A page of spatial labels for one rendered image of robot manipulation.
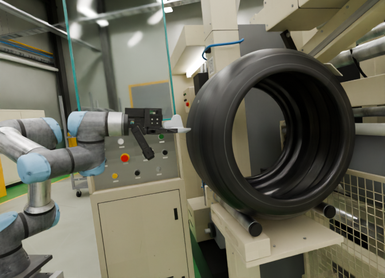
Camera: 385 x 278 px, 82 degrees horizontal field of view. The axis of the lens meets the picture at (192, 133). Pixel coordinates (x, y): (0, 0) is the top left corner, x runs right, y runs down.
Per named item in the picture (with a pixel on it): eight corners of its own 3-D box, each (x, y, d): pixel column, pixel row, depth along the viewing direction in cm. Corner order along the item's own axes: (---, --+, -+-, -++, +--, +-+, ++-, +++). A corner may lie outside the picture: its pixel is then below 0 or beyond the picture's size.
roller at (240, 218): (214, 200, 103) (213, 191, 102) (223, 198, 104) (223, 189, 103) (250, 238, 69) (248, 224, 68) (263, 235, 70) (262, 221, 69)
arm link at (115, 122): (107, 137, 65) (111, 135, 73) (124, 137, 66) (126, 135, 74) (107, 111, 64) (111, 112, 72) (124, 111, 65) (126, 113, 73)
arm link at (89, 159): (62, 176, 66) (59, 140, 64) (97, 167, 75) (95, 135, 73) (75, 183, 62) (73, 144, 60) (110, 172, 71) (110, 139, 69)
